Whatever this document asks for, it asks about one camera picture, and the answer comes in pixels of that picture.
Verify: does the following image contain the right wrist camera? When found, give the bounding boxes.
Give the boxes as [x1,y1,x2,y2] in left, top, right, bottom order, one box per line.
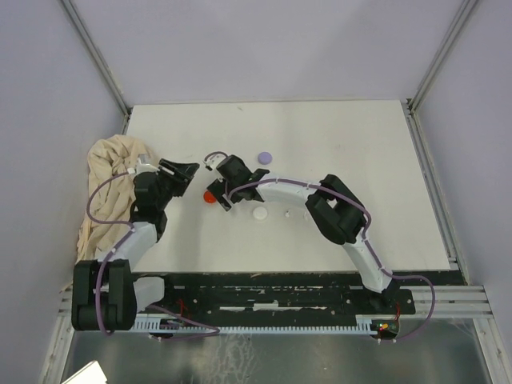
[203,154,226,171]

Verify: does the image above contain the orange earbud charging case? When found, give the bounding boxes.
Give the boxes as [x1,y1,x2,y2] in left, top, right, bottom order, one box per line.
[203,190,217,204]

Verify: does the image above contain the right aluminium corner post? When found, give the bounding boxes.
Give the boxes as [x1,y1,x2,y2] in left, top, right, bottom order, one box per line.
[407,0,481,115]

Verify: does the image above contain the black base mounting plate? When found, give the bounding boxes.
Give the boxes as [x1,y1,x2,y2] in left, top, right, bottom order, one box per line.
[156,287,416,326]

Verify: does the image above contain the white earbud charging case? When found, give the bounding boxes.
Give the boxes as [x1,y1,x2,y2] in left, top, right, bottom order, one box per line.
[252,206,268,221]

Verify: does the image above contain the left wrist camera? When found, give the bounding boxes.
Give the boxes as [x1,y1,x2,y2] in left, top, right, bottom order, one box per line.
[135,154,158,174]

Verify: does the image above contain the aluminium frame rail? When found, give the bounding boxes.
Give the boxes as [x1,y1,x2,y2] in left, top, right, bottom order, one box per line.
[58,284,490,317]

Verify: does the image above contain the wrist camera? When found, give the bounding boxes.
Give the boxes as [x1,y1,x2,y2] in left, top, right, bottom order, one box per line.
[135,154,158,174]
[203,154,226,171]

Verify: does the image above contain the white paper sheet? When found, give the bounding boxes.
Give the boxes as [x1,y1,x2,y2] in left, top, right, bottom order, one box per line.
[62,361,108,384]

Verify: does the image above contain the aluminium corner post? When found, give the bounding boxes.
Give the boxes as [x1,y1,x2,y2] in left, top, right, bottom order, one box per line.
[58,0,132,122]
[407,0,481,115]

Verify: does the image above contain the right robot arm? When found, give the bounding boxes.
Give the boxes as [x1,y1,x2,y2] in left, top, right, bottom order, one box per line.
[203,151,398,313]

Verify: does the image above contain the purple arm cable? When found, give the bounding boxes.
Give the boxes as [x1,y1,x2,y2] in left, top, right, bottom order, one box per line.
[86,170,221,342]
[203,150,437,342]

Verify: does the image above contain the left aluminium corner post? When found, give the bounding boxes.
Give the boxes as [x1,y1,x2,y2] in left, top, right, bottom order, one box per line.
[58,0,132,122]

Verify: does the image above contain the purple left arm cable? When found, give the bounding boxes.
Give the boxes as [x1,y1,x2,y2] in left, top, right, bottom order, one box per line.
[86,170,221,342]

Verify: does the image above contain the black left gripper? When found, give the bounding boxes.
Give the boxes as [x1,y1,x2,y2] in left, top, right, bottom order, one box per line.
[154,158,199,210]

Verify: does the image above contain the white slotted cable duct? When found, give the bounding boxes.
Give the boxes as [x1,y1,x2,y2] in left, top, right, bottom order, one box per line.
[128,314,398,338]

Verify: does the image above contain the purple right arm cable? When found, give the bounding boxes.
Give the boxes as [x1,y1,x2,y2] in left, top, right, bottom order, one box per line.
[203,150,437,342]

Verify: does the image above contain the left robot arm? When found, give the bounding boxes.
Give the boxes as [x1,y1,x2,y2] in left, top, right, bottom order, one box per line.
[71,158,200,335]

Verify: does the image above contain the purple earbud charging case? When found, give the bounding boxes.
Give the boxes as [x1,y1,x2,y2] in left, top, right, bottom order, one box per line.
[258,151,273,165]

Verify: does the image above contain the cream crumpled cloth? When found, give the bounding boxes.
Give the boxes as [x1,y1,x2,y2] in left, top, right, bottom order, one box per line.
[77,134,158,262]

